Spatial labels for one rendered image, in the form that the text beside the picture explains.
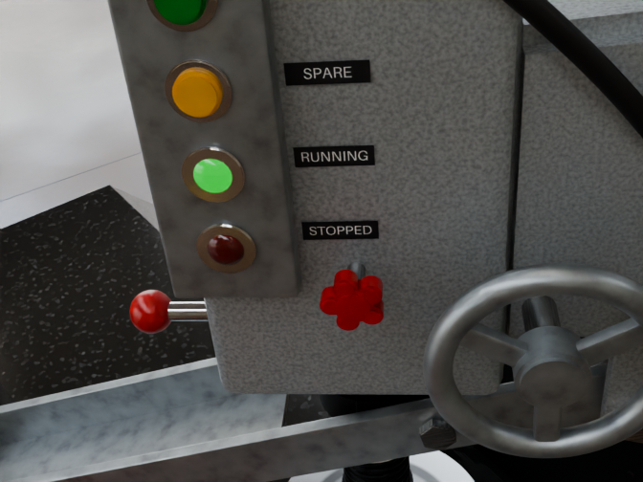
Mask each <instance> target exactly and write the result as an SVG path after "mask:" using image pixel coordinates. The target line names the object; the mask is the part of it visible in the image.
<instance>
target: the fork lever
mask: <svg viewBox="0 0 643 482"><path fill-rule="evenodd" d="M607 367H608V364H607V363H604V364H599V365H594V366H590V371H591V375H592V383H591V387H590V389H589V391H588V393H587V394H586V395H585V396H584V397H583V398H582V399H581V400H579V401H578V402H576V403H574V404H572V405H568V406H565V407H562V414H561V426H560V428H564V427H574V426H578V425H581V424H584V423H588V422H591V421H593V420H596V419H598V418H600V412H601V405H602V399H603V393H604V386H605V379H606V374H607ZM462 396H463V397H464V399H465V400H466V401H467V402H468V403H469V404H470V405H471V406H472V407H473V408H475V409H476V410H477V411H479V412H480V413H482V414H483V415H485V416H487V417H489V418H491V419H493V420H495V421H498V422H501V423H503V424H506V425H509V426H513V427H523V428H532V429H533V415H534V406H533V405H530V404H529V403H527V402H526V401H524V400H523V399H522V398H521V397H520V396H519V394H518V393H517V391H516V388H515V384H514V382H511V383H502V384H500V385H499V388H498V390H497V392H494V393H491V394H488V395H462ZM288 400H289V394H235V393H232V392H230V391H227V390H226V389H225V388H224V386H223V385H222V382H221V379H220V376H219V371H218V366H217V361H216V358H212V359H207V360H203V361H196V362H192V363H187V364H183V365H178V366H174V367H170V368H166V369H162V370H157V371H153V372H148V373H144V374H140V375H136V376H132V377H127V378H123V379H118V380H115V381H110V382H106V383H98V384H94V385H89V386H85V387H81V388H77V389H73V390H68V391H64V392H59V393H56V394H51V395H47V396H43V397H38V398H34V399H29V400H26V401H21V402H17V403H13V404H8V405H0V482H268V481H273V480H279V479H283V478H289V477H295V476H300V475H306V474H310V473H316V472H321V471H332V470H336V469H342V468H347V467H353V466H359V465H363V464H369V463H374V462H380V461H385V460H390V459H396V458H401V457H407V456H412V455H417V454H423V453H428V452H434V451H439V450H444V449H454V448H460V447H465V446H471V445H475V444H477V443H476V442H474V441H472V440H471V439H469V438H467V437H466V436H464V435H463V434H461V433H459V432H458V431H457V430H456V429H454V428H453V427H452V426H451V425H450V424H448V423H447V422H446V421H445V420H444V418H443V417H442V416H441V415H440V414H439V412H438V411H437V410H436V408H435V407H434V405H433V403H432V400H431V398H429V399H424V400H419V401H414V402H409V403H404V404H400V405H390V406H385V407H380V408H375V409H371V410H366V411H361V412H356V413H351V414H346V415H342V416H337V417H331V418H326V419H321V420H317V421H312V422H307V423H302V424H297V425H292V426H288V427H285V426H284V423H285V417H286V411H287V406H288Z"/></svg>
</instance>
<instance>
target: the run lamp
mask: <svg viewBox="0 0 643 482"><path fill-rule="evenodd" d="M193 178H194V181H195V183H196V184H197V185H198V186H199V187H201V188H202V189H203V190H205V191H207V192H211V193H219V192H223V191H225V190H226V189H228V188H229V186H230V185H231V183H232V180H233V175H232V173H231V171H230V170H229V168H228V167H227V166H226V165H225V164H224V163H222V162H220V161H218V160H215V159H206V160H203V161H201V162H200V163H198V164H197V165H196V166H195V168H194V170H193Z"/></svg>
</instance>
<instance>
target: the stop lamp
mask: <svg viewBox="0 0 643 482"><path fill-rule="evenodd" d="M208 252H209V255H210V257H211V258H212V259H213V260H214V261H215V262H217V263H219V264H222V265H234V264H236V263H238V262H240V261H241V259H242V258H243V256H244V248H243V246H242V244H241V243H240V241H238V240H237V239H236V238H234V237H232V236H230V235H217V236H215V237H213V238H212V239H211V241H210V242H209V244H208Z"/></svg>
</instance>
